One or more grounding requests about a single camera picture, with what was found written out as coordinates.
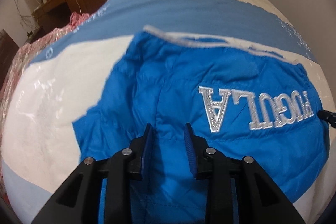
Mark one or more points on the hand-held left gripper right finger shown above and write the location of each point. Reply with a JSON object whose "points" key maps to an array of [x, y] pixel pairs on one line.
{"points": [[190, 153]]}

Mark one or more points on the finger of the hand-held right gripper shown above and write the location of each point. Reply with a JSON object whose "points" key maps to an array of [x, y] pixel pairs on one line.
{"points": [[328, 116]]}

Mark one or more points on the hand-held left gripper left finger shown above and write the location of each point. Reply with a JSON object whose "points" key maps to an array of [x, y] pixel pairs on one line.
{"points": [[146, 155]]}

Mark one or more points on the blue puffer jacket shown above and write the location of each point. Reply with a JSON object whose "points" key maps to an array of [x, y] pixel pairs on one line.
{"points": [[170, 77]]}

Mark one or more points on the blue white printed bedsheet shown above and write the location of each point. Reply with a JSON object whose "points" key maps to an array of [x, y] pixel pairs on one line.
{"points": [[52, 108]]}

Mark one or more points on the pink crumpled cloth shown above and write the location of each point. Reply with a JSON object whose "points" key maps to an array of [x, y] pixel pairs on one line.
{"points": [[77, 19]]}

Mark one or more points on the pink floral quilt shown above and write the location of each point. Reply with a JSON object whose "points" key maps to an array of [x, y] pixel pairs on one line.
{"points": [[15, 61]]}

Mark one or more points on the wooden desk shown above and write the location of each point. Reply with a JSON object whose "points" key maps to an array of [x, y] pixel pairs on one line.
{"points": [[60, 6]]}

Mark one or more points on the dark wooden headboard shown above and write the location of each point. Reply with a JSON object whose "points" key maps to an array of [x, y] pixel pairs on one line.
{"points": [[6, 48]]}

